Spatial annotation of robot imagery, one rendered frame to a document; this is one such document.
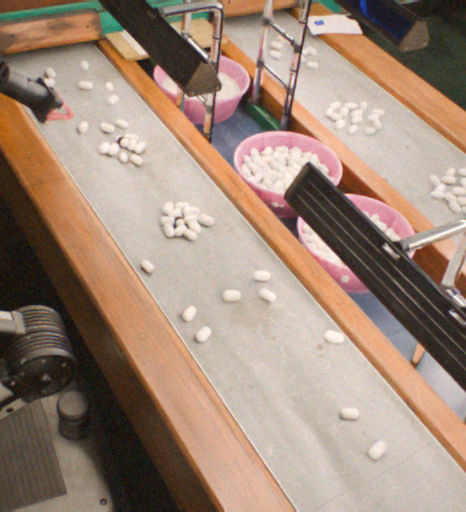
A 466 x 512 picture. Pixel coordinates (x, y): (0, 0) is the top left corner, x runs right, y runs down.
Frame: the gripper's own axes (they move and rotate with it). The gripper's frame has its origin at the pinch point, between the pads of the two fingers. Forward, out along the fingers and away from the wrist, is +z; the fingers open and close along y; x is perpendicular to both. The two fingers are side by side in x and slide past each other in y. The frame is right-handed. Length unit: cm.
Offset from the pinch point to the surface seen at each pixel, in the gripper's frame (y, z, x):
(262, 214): -39, 29, -13
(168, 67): -19.6, -2.2, -24.8
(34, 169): -4.7, -2.2, 14.0
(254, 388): -79, 10, 6
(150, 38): -9.4, -2.5, -26.3
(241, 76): 18, 51, -29
